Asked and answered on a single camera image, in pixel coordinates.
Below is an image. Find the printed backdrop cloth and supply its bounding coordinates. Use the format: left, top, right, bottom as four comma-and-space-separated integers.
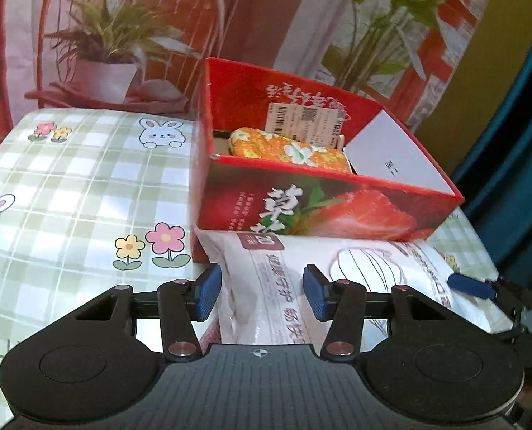
0, 0, 502, 132

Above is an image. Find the teal curtain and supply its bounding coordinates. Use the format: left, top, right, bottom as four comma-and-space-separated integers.
453, 0, 532, 297

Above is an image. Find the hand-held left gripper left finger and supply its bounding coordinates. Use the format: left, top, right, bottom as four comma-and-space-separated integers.
71, 263, 222, 364

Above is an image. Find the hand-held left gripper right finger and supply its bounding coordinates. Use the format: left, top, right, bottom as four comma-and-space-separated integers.
303, 263, 448, 364

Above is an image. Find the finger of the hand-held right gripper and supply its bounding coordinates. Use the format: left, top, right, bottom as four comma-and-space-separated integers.
447, 272, 532, 342

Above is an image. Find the white plastic mask package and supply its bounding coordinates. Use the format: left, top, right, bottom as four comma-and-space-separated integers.
194, 228, 502, 347

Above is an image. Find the green checked printed blanket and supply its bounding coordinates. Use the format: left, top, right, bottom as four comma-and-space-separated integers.
0, 106, 502, 430

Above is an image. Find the orange floral cloth pouch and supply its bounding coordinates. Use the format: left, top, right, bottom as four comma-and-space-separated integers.
228, 127, 352, 175

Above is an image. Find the red strawberry print box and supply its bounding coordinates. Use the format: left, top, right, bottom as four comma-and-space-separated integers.
191, 57, 466, 264

